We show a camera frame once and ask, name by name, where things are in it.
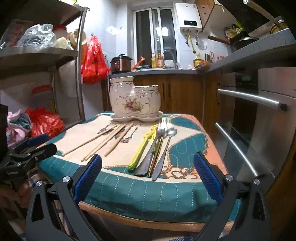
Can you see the white container with red label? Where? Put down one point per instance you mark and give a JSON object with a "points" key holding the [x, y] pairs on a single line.
{"points": [[41, 97]]}

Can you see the clear crumpled plastic bag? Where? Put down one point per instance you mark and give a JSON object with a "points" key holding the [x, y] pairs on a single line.
{"points": [[38, 36]]}

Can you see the wooden base cabinet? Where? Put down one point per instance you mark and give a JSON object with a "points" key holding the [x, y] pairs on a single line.
{"points": [[180, 95]]}

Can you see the hanging red plastic bag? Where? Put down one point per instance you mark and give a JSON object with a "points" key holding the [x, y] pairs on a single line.
{"points": [[93, 64]]}

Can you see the cream ceramic drip tray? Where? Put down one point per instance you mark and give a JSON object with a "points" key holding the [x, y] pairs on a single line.
{"points": [[138, 119]]}

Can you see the tan round kitchen item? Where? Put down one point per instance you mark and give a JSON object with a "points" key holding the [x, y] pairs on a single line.
{"points": [[77, 37]]}

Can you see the crumpled red plastic bag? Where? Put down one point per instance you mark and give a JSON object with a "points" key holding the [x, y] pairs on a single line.
{"points": [[46, 125]]}

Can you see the wooden chopstick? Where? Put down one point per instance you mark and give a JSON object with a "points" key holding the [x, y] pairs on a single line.
{"points": [[97, 147], [105, 143], [87, 141], [118, 140]]}

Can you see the red printed plastic package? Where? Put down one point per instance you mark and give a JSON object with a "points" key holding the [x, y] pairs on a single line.
{"points": [[16, 30]]}

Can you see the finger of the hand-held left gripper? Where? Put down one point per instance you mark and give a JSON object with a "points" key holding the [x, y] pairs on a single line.
{"points": [[45, 151], [39, 139]]}

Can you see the printed quilted stool cushion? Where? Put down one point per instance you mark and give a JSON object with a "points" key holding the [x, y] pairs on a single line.
{"points": [[129, 192]]}

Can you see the yellow plastic tulip-head utensil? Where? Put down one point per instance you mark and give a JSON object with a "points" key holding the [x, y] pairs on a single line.
{"points": [[138, 153]]}

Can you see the gold fork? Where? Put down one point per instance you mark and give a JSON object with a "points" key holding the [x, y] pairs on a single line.
{"points": [[152, 165]]}

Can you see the scissors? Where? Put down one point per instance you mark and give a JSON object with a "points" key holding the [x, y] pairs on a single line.
{"points": [[211, 56]]}

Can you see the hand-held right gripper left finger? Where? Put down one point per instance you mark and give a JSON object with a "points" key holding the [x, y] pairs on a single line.
{"points": [[89, 171]]}

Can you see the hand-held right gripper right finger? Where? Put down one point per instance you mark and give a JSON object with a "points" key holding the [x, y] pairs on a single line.
{"points": [[207, 176]]}

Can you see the jar with red lid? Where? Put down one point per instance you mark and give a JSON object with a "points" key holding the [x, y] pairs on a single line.
{"points": [[60, 33]]}

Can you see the person's left hand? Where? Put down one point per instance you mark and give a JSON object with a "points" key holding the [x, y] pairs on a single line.
{"points": [[22, 194]]}

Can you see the orange snack package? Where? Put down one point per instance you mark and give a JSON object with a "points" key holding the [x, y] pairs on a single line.
{"points": [[140, 62]]}

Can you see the silver fork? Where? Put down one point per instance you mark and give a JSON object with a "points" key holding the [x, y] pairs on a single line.
{"points": [[141, 168], [163, 124]]}

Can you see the pile of pastel cloths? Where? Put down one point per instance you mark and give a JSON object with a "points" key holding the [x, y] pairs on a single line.
{"points": [[16, 126]]}

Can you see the white plastic bag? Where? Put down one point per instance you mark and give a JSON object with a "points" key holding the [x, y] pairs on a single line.
{"points": [[67, 78]]}

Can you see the white wall water heater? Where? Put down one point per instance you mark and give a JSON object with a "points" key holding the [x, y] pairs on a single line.
{"points": [[188, 16]]}

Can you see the metal shelf rack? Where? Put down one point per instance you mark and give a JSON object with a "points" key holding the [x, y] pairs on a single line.
{"points": [[34, 54]]}

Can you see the wooden wall cabinet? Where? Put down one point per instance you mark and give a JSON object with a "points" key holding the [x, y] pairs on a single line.
{"points": [[205, 11]]}

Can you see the black wok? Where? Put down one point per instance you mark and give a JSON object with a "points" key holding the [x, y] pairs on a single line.
{"points": [[242, 41]]}

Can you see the white framed window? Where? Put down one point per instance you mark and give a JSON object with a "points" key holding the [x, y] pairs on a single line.
{"points": [[155, 34]]}

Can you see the yellow oil bottle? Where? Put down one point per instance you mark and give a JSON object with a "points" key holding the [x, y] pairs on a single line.
{"points": [[153, 60]]}

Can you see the cream floral ceramic utensil holder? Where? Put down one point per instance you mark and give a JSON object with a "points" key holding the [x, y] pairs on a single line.
{"points": [[129, 99]]}

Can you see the chrome kitchen faucet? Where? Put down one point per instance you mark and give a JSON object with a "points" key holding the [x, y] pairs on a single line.
{"points": [[170, 58]]}

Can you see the amber bottle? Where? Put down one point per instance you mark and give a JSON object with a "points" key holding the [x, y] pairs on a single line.
{"points": [[159, 60]]}

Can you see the yellow plastic container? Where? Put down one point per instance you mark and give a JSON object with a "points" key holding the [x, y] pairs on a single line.
{"points": [[198, 62]]}

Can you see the dark red rice cooker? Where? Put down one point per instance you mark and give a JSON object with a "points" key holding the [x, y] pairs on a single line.
{"points": [[120, 64]]}

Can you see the stainless steel oven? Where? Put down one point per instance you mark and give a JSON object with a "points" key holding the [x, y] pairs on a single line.
{"points": [[266, 115]]}

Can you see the silver flower-bowl spoon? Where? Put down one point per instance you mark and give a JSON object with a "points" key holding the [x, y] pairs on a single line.
{"points": [[171, 132]]}

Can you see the grey countertop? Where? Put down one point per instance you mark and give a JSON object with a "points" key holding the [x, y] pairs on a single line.
{"points": [[254, 51]]}

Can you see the black range hood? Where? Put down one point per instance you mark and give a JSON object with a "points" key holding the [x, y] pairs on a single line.
{"points": [[249, 14]]}

